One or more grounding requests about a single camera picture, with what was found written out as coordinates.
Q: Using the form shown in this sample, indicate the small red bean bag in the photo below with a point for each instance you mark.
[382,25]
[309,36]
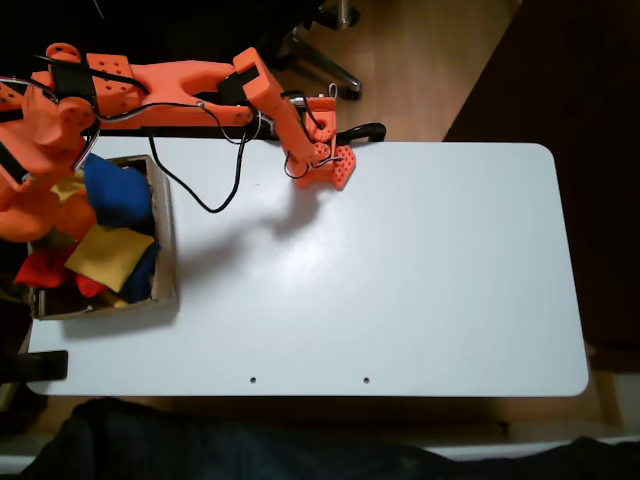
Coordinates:
[87,286]

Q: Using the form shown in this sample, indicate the pale yellow bean bag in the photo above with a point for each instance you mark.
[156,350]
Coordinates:
[70,187]

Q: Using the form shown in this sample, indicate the large blue bean bag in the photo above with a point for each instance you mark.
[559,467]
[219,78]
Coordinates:
[117,190]

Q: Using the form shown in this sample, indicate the small yellow bean bag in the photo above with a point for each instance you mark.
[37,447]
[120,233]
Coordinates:
[116,301]

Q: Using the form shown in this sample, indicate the large red bean bag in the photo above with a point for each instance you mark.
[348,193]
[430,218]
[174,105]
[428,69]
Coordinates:
[42,270]

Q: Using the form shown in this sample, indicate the large yellow bean bag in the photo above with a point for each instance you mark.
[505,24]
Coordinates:
[107,255]

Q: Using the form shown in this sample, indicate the cardboard box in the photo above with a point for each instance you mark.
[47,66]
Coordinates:
[165,250]

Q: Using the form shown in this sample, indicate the black table clamp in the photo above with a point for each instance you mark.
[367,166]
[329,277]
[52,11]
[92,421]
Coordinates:
[47,365]

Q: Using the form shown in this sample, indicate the office chair base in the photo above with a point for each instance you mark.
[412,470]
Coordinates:
[325,65]

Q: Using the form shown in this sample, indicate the dark blue bean bag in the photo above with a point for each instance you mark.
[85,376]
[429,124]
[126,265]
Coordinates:
[142,277]

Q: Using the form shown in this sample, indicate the person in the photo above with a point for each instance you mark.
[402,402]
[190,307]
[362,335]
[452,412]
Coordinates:
[200,450]

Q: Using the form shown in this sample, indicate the wooden table leg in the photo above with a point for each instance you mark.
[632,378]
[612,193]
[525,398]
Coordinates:
[607,395]

